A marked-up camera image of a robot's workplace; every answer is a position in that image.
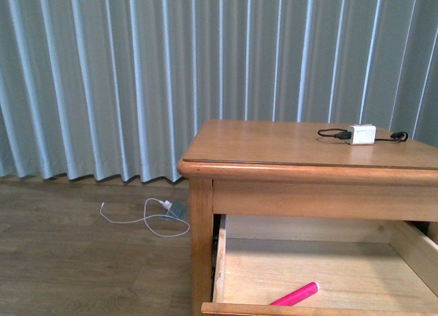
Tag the grey floor socket box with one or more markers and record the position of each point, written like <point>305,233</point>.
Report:
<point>177,212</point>

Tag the pink marker with clear cap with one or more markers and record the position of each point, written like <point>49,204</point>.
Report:
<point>298,295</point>

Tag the white charger block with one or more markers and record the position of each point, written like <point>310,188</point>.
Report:
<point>361,134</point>

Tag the wooden drawer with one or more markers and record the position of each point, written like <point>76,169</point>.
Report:
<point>363,267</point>

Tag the wooden nightstand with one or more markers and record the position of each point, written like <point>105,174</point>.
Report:
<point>285,169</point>

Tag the white plug adapter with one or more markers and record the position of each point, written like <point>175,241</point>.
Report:
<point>166,204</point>

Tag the grey pleated curtain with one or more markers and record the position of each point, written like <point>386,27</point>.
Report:
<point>120,87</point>

